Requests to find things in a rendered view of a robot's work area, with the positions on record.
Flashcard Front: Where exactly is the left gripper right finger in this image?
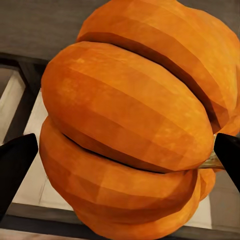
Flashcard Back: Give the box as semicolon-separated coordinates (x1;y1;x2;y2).
214;133;240;191

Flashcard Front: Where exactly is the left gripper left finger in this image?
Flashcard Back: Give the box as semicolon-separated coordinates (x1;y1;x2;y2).
0;133;39;223

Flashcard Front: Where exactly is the pumpkin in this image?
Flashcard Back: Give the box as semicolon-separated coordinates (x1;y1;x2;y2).
39;0;240;240

